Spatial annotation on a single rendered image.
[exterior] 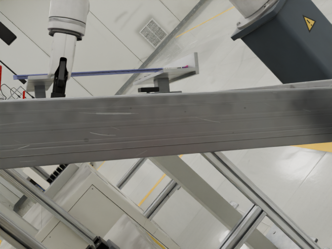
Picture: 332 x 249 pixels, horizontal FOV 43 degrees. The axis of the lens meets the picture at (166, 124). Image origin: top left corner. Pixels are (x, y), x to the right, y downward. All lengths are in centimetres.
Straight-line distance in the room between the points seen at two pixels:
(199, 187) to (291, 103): 96
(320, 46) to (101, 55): 752
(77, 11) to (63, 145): 62
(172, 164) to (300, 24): 57
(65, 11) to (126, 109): 60
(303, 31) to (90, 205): 116
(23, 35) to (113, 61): 176
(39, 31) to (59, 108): 822
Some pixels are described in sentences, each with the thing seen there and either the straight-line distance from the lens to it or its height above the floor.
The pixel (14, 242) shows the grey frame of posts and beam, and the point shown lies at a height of 79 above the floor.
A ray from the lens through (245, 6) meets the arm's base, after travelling 126.
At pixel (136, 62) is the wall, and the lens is 874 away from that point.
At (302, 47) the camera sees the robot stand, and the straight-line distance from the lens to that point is 125.
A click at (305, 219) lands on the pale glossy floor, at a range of 167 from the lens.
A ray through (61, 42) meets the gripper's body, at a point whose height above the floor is 103.
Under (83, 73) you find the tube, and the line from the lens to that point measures 122.
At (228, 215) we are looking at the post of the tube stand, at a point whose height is 27.
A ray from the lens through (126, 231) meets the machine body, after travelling 105.
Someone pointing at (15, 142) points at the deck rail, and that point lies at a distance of 40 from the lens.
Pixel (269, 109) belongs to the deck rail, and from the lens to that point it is 46.
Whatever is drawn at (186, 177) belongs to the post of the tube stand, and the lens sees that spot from 139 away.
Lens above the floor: 96
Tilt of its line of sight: 14 degrees down
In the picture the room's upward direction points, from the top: 47 degrees counter-clockwise
